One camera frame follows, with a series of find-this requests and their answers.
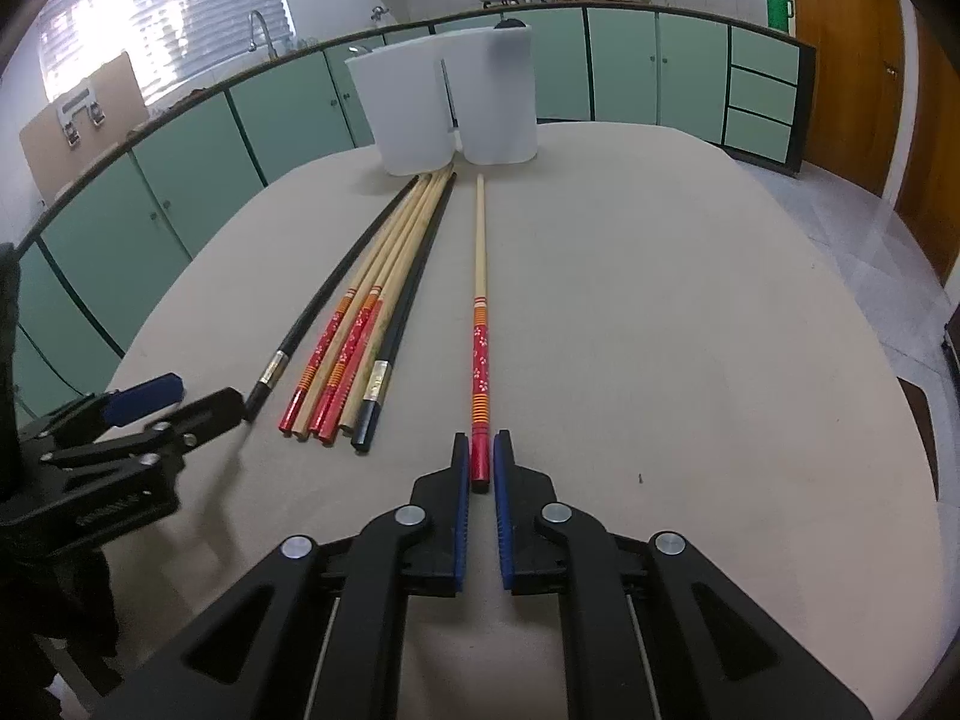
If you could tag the green thermos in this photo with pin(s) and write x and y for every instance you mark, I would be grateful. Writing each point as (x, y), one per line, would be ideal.
(778, 7)

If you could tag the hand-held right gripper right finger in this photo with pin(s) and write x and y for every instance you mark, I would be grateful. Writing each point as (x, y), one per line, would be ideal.
(501, 532)

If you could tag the cardboard box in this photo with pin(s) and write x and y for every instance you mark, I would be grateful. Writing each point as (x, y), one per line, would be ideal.
(52, 157)

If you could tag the black chopstick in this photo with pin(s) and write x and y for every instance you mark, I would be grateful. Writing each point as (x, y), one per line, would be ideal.
(259, 394)
(375, 397)

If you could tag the metal wall tap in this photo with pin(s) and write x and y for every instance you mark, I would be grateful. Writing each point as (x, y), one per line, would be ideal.
(379, 13)

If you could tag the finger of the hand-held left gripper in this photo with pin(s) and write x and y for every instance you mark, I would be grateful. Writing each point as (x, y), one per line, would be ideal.
(202, 416)
(142, 396)

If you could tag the metal sink faucet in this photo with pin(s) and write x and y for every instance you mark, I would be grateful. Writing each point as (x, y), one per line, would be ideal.
(270, 45)

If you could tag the green kitchen counter cabinets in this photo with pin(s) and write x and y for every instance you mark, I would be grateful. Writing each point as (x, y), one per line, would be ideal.
(195, 157)

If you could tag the person's left forearm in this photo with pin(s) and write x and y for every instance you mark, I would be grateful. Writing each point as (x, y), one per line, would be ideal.
(75, 615)

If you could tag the black case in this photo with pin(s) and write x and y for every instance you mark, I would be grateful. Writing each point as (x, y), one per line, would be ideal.
(952, 352)

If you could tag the wooden door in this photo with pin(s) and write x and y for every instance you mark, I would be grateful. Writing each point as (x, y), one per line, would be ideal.
(847, 52)

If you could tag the white utensil holder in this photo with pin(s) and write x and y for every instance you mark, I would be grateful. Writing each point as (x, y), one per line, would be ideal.
(405, 105)

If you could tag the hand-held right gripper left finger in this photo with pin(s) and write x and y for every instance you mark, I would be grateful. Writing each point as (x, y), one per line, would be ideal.
(461, 532)

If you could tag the red patterned chopstick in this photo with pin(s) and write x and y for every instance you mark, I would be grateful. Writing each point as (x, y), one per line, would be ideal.
(480, 360)
(342, 382)
(311, 375)

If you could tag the black utensil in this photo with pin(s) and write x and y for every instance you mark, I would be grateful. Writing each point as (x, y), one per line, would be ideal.
(512, 23)

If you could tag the window blinds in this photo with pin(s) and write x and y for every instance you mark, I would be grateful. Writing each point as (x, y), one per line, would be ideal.
(187, 0)

